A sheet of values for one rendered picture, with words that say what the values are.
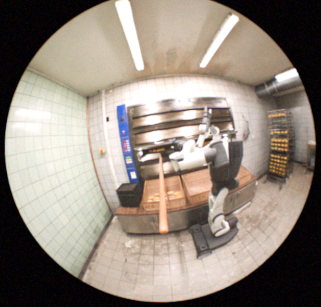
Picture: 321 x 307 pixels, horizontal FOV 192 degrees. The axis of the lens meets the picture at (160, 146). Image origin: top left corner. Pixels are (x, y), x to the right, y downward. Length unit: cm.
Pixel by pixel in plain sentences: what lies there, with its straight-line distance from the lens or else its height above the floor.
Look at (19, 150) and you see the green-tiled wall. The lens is 130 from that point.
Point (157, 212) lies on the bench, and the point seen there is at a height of 58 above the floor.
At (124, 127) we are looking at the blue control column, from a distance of 166.
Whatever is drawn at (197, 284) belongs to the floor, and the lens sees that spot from 150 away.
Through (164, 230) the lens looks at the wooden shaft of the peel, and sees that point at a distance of 38.
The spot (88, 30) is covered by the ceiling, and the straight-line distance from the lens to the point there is 123.
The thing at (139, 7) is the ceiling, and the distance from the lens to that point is 112.
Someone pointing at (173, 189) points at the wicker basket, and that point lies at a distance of 172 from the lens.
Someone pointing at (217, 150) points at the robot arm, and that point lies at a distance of 60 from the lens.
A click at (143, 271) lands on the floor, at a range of 159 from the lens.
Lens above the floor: 149
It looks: 5 degrees down
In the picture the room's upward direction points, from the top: 9 degrees counter-clockwise
